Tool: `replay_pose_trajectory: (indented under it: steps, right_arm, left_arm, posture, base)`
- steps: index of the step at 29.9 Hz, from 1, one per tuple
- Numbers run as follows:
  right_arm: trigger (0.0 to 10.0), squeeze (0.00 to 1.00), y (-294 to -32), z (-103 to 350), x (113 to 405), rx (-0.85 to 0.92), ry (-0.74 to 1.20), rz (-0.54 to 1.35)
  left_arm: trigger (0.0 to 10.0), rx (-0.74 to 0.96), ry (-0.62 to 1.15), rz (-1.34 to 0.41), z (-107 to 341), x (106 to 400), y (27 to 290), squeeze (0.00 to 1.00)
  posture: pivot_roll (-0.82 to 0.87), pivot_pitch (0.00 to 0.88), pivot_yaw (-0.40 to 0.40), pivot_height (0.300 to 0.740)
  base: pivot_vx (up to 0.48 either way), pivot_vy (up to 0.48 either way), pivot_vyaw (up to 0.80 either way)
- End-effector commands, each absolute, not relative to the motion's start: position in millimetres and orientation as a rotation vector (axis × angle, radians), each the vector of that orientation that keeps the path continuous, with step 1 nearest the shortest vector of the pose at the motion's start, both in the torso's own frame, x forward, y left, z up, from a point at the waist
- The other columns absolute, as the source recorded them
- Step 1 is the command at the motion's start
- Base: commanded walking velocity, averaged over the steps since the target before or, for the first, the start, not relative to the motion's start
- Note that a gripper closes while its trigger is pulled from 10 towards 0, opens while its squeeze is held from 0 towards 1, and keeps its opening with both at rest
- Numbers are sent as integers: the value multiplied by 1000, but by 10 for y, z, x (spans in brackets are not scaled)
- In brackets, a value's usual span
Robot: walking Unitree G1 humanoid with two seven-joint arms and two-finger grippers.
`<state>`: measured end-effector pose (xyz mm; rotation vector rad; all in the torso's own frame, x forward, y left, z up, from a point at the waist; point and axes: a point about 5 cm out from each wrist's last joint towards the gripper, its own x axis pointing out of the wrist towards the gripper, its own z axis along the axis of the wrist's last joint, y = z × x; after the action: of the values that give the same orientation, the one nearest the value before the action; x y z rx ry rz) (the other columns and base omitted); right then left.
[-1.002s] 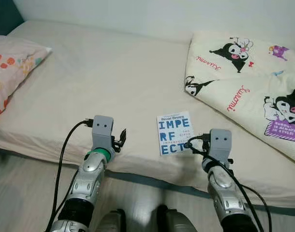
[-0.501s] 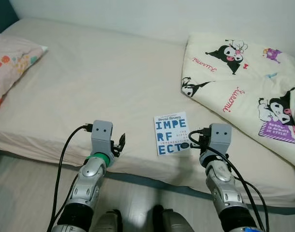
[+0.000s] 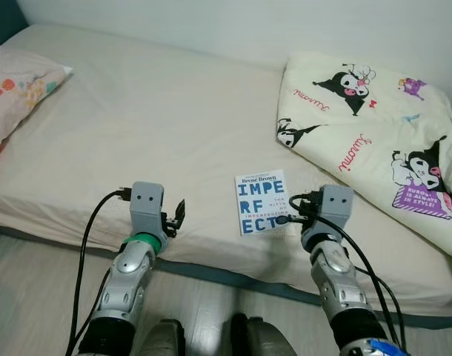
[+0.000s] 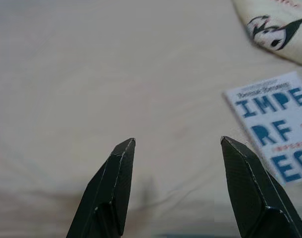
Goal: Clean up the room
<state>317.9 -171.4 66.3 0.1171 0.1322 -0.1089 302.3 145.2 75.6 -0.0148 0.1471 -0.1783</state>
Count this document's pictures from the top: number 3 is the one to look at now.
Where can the grey left robot leg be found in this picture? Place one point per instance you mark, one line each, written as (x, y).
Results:
(165, 340)

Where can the grey right robot leg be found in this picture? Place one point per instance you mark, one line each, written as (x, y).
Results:
(263, 340)

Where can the white book with blue letters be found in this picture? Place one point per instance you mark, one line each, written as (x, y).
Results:
(256, 200)

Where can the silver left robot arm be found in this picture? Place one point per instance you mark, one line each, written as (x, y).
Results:
(130, 274)

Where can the pink patterned pillow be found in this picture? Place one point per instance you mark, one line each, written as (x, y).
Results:
(15, 96)

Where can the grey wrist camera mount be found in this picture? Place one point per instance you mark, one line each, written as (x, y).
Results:
(147, 204)
(336, 204)

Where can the teal bed frame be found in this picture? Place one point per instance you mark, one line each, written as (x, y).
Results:
(233, 282)

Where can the grey robot leg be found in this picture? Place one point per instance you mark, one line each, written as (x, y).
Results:
(165, 340)
(263, 340)

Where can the blue tape strip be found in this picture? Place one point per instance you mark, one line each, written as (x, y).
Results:
(381, 347)

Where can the cream cartoon print blanket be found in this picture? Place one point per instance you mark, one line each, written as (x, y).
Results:
(359, 148)

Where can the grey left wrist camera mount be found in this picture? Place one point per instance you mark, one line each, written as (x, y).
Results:
(147, 204)

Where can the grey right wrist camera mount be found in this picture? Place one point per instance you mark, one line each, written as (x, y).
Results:
(336, 204)

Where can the mattress with cream sheet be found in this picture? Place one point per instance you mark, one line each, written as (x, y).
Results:
(137, 126)

